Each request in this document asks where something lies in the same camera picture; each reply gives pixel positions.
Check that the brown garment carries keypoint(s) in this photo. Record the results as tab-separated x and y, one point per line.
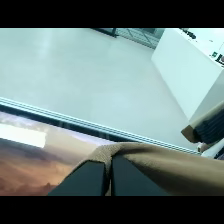
180	166

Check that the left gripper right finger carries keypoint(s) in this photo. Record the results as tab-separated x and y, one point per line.
133	181

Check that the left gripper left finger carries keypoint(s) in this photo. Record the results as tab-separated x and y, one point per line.
83	181

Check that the white counter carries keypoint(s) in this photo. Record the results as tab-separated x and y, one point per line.
186	66

